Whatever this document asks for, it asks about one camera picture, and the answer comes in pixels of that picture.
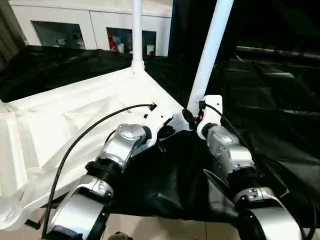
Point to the white cabinet with glass doors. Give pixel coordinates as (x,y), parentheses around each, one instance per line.
(100,20)

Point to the black case with yellow label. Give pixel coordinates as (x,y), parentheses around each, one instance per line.
(270,22)

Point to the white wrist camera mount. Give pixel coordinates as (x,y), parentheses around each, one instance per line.
(159,117)
(212,105)

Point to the grey curtain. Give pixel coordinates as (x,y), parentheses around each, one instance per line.
(10,27)

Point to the white plastic table top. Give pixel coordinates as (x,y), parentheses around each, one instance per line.
(50,120)

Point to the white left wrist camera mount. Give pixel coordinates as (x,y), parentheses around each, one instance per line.
(159,117)

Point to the long black bar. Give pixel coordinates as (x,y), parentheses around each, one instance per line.
(280,52)

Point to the black mat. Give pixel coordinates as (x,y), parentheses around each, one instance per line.
(170,185)

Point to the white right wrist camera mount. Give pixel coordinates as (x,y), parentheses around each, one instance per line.
(212,105)

